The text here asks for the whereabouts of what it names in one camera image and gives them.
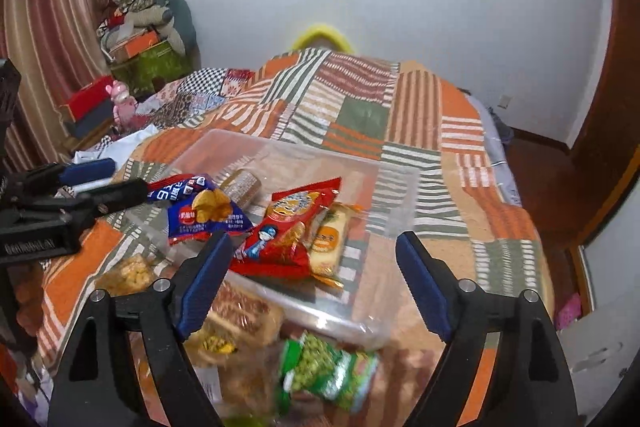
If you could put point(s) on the pink patterned item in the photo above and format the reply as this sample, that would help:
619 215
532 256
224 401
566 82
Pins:
570 312

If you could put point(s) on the pile of clothes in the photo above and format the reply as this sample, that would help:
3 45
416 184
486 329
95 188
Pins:
132 7

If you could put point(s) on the pink toy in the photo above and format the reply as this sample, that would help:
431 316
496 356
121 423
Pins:
122 104

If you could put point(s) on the white cloth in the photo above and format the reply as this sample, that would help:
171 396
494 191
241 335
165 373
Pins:
125 149

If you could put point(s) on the brown biscuit packet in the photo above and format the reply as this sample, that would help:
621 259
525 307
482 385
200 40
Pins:
245 312

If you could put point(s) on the gold biscuit roll packet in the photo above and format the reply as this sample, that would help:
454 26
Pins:
242 187

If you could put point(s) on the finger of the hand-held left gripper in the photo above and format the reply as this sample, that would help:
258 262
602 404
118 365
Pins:
87 170
120 194

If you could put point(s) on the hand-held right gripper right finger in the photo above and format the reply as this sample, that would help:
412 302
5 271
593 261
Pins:
425 287

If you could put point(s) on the striped curtain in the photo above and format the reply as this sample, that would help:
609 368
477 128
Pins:
55 7

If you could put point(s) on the blue and red snack packet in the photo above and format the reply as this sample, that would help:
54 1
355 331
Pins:
175 189

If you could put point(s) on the grey bed sheet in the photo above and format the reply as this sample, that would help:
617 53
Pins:
492 132

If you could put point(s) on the clear plastic storage box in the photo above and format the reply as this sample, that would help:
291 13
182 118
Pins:
300 157

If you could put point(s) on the clear corn puff packet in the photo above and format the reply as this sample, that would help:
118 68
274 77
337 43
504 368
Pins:
127 274

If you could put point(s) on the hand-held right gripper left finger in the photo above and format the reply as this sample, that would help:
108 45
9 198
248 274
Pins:
205 287

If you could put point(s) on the orange box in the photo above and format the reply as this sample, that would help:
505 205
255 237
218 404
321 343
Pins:
137 46

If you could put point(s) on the red box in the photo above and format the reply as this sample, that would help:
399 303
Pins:
87 99

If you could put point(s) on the yellow cracker packet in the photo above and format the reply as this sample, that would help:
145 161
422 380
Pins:
327 247

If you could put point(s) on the wooden door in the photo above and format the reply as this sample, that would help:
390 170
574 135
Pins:
607 117

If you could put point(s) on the blue potato chip packet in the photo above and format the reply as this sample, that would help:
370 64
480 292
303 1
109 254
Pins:
210 212

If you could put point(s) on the green pea snack packet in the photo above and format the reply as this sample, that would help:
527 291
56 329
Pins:
320 367

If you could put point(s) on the green patterned box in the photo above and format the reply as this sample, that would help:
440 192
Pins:
150 69

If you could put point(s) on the wall socket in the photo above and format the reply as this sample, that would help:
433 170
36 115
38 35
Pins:
506 101

